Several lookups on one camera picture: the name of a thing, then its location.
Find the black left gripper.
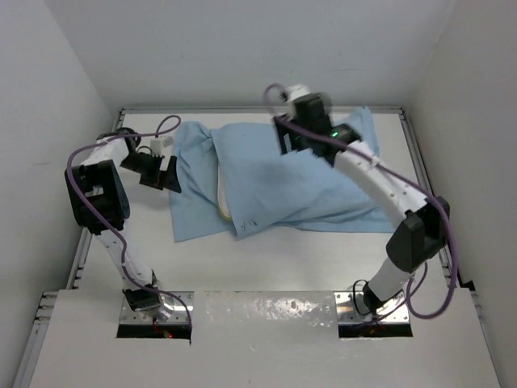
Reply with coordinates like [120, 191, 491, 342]
[119, 152, 179, 192]

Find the white pillow yellow underside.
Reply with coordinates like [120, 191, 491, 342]
[217, 165, 232, 221]

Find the light blue green pillowcase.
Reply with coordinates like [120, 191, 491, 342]
[170, 121, 393, 243]

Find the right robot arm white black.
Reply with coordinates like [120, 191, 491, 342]
[273, 85, 449, 316]

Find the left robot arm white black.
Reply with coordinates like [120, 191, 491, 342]
[65, 127, 182, 320]

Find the white front cover board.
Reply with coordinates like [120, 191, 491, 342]
[32, 290, 498, 387]

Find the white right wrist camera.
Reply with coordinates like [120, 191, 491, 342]
[280, 84, 310, 119]

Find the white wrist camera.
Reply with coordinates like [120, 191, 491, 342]
[280, 84, 310, 119]
[149, 136, 174, 156]

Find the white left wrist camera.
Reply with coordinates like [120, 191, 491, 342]
[149, 136, 174, 156]

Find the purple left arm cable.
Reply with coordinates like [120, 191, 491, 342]
[66, 115, 193, 336]

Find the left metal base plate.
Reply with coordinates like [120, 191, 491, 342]
[119, 292, 194, 326]

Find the metal base plate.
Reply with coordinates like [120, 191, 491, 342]
[119, 292, 194, 326]
[334, 290, 410, 326]

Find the black right base cable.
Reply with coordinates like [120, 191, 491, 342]
[352, 279, 376, 317]

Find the aluminium table frame rail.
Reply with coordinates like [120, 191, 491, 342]
[11, 103, 481, 388]

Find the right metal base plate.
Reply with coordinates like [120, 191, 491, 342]
[334, 290, 410, 326]

